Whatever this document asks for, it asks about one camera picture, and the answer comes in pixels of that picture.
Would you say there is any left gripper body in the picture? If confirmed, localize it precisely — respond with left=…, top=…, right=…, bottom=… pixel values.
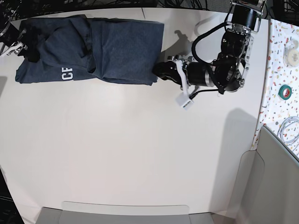
left=167, top=55, right=210, bottom=95

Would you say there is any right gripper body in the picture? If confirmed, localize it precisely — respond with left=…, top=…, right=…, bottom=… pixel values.
left=0, top=28, right=27, bottom=57

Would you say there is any dark blue t-shirt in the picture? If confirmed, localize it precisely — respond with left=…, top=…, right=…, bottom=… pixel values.
left=15, top=15, right=164, bottom=85

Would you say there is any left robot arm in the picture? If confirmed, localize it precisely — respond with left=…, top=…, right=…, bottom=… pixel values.
left=153, top=0, right=266, bottom=99

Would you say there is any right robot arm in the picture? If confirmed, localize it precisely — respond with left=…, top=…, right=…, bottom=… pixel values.
left=0, top=0, right=40, bottom=63

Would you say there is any green tape roll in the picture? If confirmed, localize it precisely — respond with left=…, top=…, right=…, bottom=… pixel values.
left=278, top=85, right=292, bottom=100

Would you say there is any terrazzo patterned side table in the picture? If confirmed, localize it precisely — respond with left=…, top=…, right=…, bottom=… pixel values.
left=252, top=19, right=299, bottom=156

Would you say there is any clear tape dispenser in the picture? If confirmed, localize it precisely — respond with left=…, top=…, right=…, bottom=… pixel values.
left=283, top=39, right=299, bottom=68

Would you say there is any grey chair right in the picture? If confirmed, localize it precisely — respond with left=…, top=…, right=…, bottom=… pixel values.
left=226, top=126, right=299, bottom=224

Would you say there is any grey chair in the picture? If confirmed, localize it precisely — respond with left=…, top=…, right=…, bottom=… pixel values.
left=226, top=126, right=299, bottom=224
left=36, top=201, right=214, bottom=224

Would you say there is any grey chair bottom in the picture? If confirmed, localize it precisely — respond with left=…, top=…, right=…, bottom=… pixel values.
left=36, top=201, right=214, bottom=224

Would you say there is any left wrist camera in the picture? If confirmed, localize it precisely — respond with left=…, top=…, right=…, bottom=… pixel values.
left=176, top=93, right=194, bottom=111

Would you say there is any coiled white cable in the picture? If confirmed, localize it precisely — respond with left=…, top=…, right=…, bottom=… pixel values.
left=276, top=116, right=299, bottom=146

